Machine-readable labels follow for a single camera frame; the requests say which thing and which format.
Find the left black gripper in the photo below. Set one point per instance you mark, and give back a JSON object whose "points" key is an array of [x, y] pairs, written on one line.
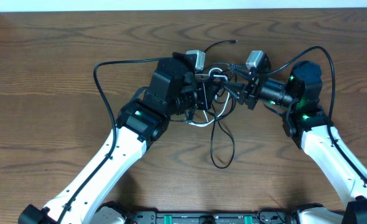
{"points": [[210, 90]]}

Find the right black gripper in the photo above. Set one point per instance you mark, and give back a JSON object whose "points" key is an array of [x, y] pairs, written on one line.
{"points": [[250, 91]]}

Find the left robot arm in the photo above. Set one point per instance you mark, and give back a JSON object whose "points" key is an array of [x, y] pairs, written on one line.
{"points": [[173, 90]]}

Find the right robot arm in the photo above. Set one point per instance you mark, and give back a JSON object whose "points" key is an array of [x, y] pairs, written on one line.
{"points": [[306, 123]]}

